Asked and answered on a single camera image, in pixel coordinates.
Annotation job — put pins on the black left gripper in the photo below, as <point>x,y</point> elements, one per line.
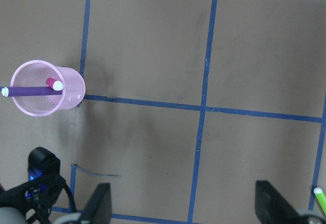
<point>33,200</point>

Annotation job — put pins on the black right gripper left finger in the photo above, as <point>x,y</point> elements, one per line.
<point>99,207</point>

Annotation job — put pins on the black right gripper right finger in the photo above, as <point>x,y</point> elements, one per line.
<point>271,207</point>

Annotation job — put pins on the purple pen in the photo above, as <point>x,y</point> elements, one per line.
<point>29,91</point>

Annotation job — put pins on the pink pen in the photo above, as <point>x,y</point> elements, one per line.
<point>55,84</point>

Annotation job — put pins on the pink mesh cup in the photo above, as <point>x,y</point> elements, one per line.
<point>34,74</point>

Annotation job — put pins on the green pen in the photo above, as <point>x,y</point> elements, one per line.
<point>320,195</point>

